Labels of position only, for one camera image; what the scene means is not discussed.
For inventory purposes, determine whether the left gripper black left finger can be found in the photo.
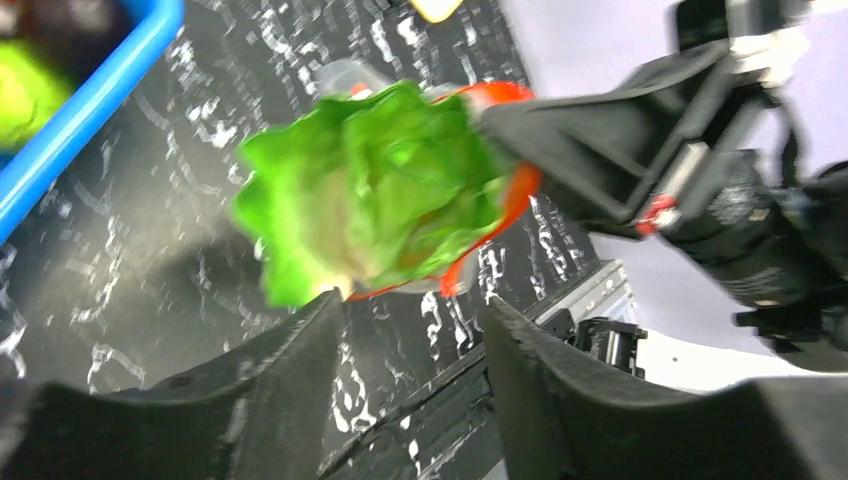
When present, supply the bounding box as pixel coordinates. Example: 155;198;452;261
1;291;345;479

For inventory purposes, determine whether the blue plastic bin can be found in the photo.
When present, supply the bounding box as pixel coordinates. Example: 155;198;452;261
1;0;184;240

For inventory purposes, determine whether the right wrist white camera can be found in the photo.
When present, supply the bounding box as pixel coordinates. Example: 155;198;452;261
671;0;814;88

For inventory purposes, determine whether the green toy lettuce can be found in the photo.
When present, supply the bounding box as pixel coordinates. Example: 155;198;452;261
233;82;511;307

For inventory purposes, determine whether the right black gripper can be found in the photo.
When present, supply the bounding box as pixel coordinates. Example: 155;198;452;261
478;41;847;371

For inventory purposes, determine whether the clear zip top bag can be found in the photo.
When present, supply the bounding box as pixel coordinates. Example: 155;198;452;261
317;59;541;299

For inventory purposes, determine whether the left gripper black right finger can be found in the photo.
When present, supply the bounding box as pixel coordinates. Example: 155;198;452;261
482;299;847;479

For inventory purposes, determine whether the white dry-erase board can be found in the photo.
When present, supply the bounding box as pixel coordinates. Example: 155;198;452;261
409;0;463;23

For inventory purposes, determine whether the green toy custard apple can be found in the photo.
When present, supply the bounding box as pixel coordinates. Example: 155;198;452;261
1;39;76;152

